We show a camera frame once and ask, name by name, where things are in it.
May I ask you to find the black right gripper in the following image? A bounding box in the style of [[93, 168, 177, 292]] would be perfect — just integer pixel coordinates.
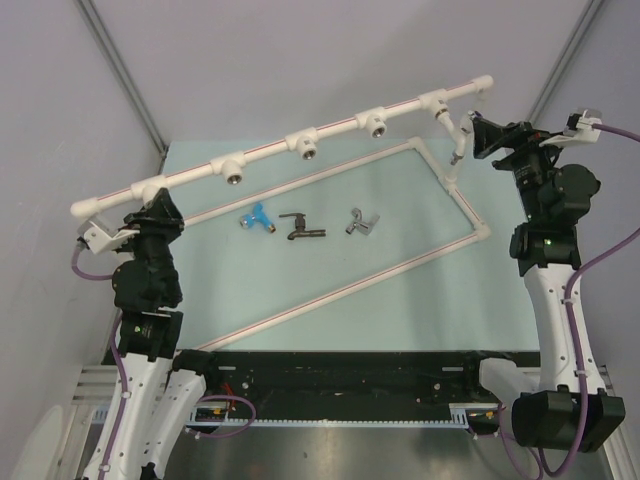
[[471, 117, 572, 222]]

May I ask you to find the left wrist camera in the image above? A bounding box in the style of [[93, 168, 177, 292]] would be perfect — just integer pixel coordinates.
[[78, 216, 139, 254]]

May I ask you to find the blue plastic faucet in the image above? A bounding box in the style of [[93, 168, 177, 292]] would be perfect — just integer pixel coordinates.
[[239, 203, 276, 234]]

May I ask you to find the white cable duct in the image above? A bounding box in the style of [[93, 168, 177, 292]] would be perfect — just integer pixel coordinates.
[[92, 407, 474, 429]]

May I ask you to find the white faucet blue cap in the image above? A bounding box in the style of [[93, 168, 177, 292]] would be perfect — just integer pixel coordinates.
[[435, 109, 479, 166]]

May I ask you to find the dark bronze faucet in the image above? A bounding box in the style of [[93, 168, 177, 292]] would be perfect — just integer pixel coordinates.
[[279, 212, 326, 241]]

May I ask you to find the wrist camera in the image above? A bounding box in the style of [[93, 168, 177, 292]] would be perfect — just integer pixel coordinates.
[[540, 108, 602, 148], [78, 216, 139, 254]]

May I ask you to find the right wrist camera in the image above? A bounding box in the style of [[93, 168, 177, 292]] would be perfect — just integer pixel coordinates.
[[540, 108, 602, 148]]

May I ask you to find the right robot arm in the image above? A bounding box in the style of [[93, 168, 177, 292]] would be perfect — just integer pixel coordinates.
[[461, 112, 626, 453]]

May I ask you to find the white PVC pipe frame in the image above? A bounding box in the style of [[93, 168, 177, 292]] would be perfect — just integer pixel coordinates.
[[70, 75, 494, 351]]

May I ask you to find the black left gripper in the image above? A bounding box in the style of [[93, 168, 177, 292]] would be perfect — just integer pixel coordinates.
[[114, 188, 186, 300]]

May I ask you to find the chrome metal faucet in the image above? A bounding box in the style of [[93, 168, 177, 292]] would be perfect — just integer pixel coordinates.
[[345, 208, 380, 235]]

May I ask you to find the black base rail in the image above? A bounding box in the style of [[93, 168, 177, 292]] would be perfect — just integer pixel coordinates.
[[172, 350, 540, 405]]

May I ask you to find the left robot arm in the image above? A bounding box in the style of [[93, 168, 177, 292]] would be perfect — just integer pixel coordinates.
[[82, 188, 221, 479]]

